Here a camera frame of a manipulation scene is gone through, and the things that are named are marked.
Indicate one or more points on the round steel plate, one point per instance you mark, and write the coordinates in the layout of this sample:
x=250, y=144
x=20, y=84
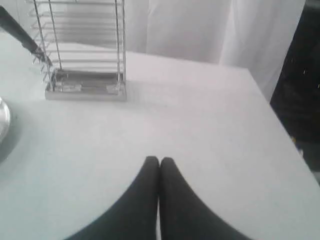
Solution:
x=5, y=127

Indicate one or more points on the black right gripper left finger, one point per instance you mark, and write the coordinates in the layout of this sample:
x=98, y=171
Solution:
x=134, y=215

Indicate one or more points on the black kitchen knife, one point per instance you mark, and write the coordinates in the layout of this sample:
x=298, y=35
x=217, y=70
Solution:
x=12, y=27

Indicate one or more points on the chrome wire utensil holder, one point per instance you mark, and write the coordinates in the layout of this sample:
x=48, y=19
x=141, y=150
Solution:
x=84, y=43

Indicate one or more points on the white backdrop curtain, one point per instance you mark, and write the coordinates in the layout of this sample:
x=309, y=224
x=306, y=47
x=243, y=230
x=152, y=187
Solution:
x=252, y=34

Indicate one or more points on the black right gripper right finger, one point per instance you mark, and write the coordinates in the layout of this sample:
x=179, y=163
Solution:
x=183, y=215

